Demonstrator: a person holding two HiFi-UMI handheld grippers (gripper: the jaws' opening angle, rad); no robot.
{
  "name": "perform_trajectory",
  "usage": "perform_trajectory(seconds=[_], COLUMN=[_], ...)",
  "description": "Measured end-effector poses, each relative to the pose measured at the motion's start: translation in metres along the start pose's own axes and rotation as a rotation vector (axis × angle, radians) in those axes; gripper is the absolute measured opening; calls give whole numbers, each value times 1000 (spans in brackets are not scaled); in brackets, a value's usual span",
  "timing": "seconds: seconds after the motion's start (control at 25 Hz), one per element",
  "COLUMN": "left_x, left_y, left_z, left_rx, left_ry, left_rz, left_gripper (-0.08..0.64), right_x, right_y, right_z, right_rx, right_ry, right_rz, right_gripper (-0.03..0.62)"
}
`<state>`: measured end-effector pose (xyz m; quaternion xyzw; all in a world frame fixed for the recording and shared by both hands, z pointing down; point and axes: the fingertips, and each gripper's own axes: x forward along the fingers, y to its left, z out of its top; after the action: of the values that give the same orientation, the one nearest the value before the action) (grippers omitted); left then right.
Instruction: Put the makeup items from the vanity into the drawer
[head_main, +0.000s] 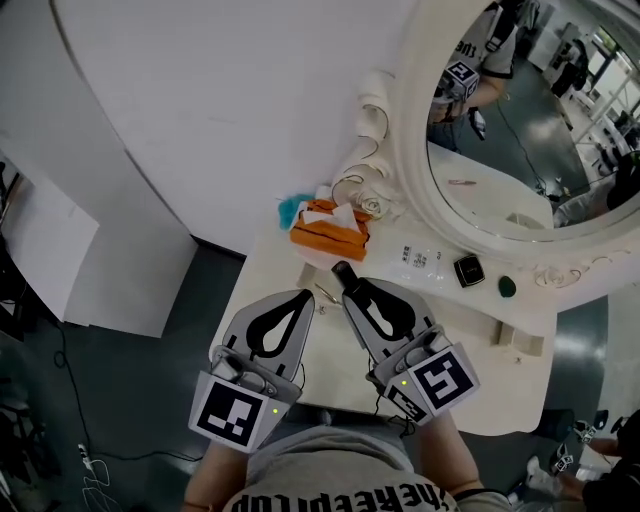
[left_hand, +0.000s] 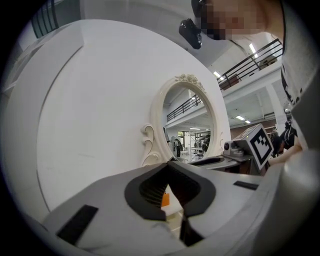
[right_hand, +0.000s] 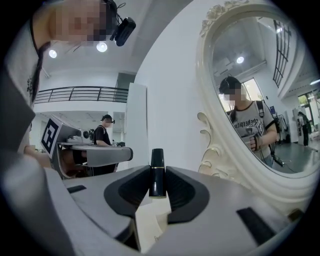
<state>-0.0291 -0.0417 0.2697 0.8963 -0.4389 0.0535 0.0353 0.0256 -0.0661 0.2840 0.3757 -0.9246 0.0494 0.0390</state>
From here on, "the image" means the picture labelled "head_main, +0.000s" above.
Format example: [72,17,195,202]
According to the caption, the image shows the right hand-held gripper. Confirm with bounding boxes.
[342,278,481,427]

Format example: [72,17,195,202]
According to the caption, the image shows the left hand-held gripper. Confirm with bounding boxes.
[188,288,317,455]

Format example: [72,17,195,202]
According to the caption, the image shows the black square compact case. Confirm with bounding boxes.
[453,253,486,289]

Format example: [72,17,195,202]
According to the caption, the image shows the white dressing table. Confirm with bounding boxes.
[214,219,559,436]

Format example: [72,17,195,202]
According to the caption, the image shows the person's right forearm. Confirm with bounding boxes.
[417,414,484,496]

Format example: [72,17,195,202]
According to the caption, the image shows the person's left forearm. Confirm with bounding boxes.
[182,442,249,512]

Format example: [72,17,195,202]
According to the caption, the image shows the clear plastic packet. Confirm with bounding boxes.
[379,239,451,291]

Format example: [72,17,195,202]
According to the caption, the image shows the orange tissue box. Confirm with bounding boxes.
[289,197,372,262]

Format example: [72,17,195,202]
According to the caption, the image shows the person's blue jeans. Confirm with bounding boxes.
[284,402,416,437]

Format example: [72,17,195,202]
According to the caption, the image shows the teal fluffy puff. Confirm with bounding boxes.
[276,194,306,231]

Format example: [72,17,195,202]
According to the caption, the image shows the person's grey shirt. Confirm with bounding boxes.
[219,424,511,512]

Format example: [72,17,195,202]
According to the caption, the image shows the white partition cabinet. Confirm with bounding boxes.
[0,134,197,340]

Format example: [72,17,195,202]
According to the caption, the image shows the black waste bin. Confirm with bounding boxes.
[537,408,576,442]

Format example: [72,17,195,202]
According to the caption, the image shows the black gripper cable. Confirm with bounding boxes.
[368,377,417,437]

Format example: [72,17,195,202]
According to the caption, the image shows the oval mirror with white frame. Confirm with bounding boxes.
[332,0,640,314]

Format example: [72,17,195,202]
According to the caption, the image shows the black floor cable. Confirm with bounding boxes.
[52,319,206,464]

